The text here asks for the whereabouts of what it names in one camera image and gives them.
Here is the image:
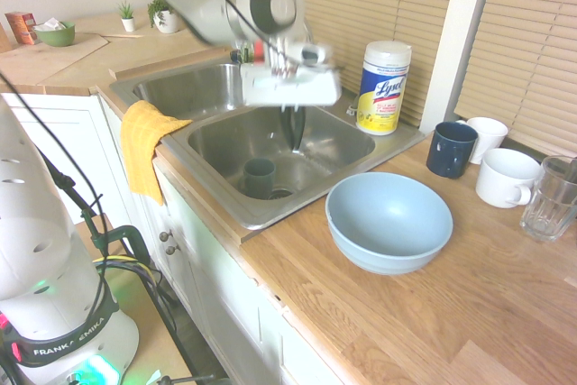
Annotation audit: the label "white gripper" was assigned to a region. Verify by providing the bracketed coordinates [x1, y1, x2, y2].
[238, 62, 343, 150]

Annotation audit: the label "stainless steel double sink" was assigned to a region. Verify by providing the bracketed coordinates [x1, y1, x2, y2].
[108, 59, 426, 231]

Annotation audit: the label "dark green cup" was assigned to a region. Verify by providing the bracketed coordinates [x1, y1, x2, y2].
[237, 157, 277, 200]

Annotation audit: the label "Lysol wipes canister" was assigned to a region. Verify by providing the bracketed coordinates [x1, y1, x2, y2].
[355, 40, 413, 136]

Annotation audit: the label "light blue bowl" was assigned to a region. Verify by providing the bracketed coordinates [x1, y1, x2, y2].
[325, 171, 454, 276]

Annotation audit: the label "wide beige window blinds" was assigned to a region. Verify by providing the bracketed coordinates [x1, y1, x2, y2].
[200, 0, 463, 127]

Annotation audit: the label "yellow dish cloth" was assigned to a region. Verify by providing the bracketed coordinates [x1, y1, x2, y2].
[119, 99, 194, 207]

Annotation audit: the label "navy blue mug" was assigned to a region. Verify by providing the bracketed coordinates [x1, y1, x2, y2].
[426, 121, 479, 179]

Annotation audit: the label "leafy potted plant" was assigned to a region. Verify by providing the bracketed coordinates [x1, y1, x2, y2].
[147, 0, 182, 35]

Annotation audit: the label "white kitchen cabinet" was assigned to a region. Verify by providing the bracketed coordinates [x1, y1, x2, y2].
[0, 91, 346, 385]

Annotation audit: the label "small spiky potted plant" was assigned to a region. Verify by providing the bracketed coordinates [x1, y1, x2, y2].
[117, 0, 137, 33]

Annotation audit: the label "tall white mug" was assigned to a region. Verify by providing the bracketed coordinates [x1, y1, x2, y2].
[455, 116, 509, 165]

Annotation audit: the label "green clamp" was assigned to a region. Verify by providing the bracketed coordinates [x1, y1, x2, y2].
[92, 225, 155, 279]

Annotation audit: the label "wide white mug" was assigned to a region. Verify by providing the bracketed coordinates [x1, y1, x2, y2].
[475, 147, 542, 209]

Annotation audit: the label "narrow beige window blinds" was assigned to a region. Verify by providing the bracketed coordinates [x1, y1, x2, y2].
[453, 0, 577, 157]

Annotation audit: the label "flat wooden board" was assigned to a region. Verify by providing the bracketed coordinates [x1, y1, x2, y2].
[0, 32, 111, 85]

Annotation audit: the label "green bowl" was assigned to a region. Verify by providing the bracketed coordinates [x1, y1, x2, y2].
[34, 21, 77, 48]

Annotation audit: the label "white crumpled tissue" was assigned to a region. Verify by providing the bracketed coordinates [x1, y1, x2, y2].
[34, 17, 68, 32]

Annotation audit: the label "clear glass tumbler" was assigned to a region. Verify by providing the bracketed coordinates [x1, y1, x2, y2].
[519, 155, 577, 243]

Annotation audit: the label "orange cardboard box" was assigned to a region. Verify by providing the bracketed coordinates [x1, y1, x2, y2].
[4, 11, 42, 46]

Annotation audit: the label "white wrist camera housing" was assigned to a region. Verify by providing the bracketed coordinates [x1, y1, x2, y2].
[287, 41, 335, 71]

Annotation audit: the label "white window post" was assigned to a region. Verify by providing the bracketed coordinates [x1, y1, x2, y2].
[418, 0, 500, 136]

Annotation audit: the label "yellow and black cable bundle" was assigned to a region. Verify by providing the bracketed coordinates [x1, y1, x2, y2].
[93, 254, 178, 309]

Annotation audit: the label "black cable with connector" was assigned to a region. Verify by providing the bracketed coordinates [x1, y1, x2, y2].
[0, 71, 217, 385]

